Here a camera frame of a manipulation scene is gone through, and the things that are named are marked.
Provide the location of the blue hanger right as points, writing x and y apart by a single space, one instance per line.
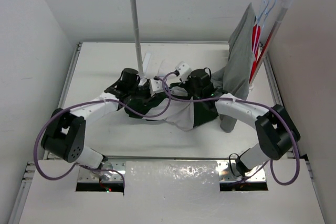
264 18

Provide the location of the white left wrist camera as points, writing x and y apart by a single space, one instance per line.
155 87

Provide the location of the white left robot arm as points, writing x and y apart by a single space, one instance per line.
65 135

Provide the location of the white green raglan t-shirt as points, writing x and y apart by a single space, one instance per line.
183 115

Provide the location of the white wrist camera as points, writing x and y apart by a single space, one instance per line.
155 87
183 70

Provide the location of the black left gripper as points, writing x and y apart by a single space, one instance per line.
146 85

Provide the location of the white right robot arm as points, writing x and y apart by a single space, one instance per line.
276 132

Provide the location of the grey t-shirt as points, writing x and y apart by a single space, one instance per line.
234 77

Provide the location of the metal base plate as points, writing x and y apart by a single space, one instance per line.
114 170

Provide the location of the blue hanger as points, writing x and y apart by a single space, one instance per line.
262 11
264 18

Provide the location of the blue hanger middle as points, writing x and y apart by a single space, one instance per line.
262 11

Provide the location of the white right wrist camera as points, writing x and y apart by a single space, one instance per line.
183 70

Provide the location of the red white shirt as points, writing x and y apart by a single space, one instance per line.
257 52

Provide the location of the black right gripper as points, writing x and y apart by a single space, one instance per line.
186 85

